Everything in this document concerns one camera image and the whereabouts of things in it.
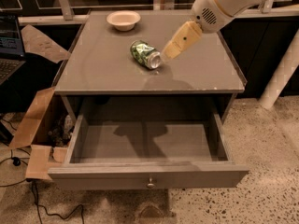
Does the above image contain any open laptop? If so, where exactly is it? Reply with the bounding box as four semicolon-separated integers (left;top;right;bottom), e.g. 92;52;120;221
0;12;25;85

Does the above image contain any green soda can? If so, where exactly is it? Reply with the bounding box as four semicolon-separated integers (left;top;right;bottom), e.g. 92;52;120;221
130;40;162;70

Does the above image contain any grey cabinet with top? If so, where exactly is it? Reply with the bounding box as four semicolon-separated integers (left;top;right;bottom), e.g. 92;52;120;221
52;9;248;126

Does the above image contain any white diagonal pole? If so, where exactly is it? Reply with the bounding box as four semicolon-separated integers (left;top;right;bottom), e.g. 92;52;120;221
259;29;299;109

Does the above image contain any brown cardboard box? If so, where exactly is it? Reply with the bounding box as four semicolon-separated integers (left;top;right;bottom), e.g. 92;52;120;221
9;88;74;180

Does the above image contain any black cable on floor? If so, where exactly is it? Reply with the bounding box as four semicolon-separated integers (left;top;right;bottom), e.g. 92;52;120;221
0;115;86;224

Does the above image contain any open grey top drawer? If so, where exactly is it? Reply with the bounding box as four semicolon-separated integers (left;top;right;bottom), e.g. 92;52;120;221
47;111;250;191

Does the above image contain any round metal drawer knob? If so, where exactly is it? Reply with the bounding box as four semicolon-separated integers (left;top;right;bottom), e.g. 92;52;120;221
146;178;155;189

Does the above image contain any white paper bowl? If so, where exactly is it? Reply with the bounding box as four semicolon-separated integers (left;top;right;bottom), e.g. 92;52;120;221
107;10;141;32

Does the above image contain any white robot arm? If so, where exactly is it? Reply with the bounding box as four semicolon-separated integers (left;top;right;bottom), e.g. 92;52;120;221
161;0;266;62

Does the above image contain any brown paper sheet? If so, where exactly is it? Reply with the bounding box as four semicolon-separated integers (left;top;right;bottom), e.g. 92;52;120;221
21;25;71;63

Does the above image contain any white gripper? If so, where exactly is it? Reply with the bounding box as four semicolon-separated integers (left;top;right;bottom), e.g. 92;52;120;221
161;0;233;60

